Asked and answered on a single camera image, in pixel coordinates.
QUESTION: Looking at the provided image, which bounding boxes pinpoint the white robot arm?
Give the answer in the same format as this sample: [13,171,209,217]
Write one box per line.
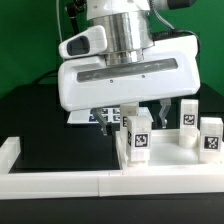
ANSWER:
[58,0,200,135]

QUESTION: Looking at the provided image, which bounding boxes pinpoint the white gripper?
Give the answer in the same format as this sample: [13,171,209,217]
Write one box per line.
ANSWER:
[58,25,200,136]

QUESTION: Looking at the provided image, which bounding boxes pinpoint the white AprilTag sheet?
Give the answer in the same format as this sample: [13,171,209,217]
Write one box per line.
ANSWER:
[67,107,153,124]

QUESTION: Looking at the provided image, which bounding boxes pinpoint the white hanging cable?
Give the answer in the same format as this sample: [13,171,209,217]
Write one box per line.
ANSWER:
[55,0,66,44]

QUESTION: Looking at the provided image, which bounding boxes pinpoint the white U-shaped fence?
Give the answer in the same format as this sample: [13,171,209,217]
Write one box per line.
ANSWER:
[0,137,224,200]

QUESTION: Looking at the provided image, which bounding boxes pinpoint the white square tabletop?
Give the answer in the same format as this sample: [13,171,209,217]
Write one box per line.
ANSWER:
[116,129,224,169]

